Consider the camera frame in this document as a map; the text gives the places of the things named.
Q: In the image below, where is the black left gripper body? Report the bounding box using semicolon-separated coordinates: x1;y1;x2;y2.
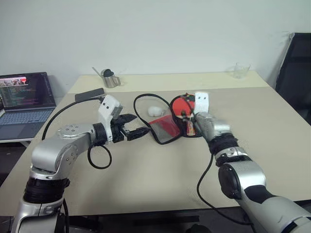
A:
110;118;128;143

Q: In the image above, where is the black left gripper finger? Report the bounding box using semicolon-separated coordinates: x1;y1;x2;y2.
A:
125;127;149;142
118;113;138;126

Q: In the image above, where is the red table tennis paddle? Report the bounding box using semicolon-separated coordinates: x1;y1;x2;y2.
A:
171;93;197;136

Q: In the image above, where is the black paddle case red lining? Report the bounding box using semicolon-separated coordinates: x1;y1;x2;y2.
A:
133;93;204;146

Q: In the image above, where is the steel watering can black lid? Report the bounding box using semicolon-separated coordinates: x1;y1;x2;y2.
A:
92;67;122;88

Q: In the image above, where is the black flat device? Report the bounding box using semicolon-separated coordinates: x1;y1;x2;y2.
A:
74;88;106;102

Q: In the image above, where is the clear glass cup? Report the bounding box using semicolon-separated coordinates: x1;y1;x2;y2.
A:
233;62;251;80

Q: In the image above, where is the open grey laptop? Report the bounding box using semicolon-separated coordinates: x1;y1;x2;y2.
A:
0;71;57;141

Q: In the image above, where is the black office chair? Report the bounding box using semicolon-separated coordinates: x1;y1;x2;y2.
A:
271;31;311;123

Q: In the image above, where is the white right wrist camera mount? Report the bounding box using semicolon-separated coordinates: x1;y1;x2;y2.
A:
193;91;210;115

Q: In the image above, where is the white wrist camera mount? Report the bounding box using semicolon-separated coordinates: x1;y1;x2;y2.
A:
193;91;210;115
97;94;125;126

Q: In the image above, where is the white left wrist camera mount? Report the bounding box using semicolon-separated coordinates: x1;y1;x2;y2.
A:
97;94;125;126

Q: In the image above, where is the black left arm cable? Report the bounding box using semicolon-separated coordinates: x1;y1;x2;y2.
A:
41;97;113;233

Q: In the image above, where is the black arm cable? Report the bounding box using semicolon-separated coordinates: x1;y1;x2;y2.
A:
41;97;113;233
196;152;255;226

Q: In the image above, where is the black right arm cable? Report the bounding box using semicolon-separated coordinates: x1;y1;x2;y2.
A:
196;152;255;226

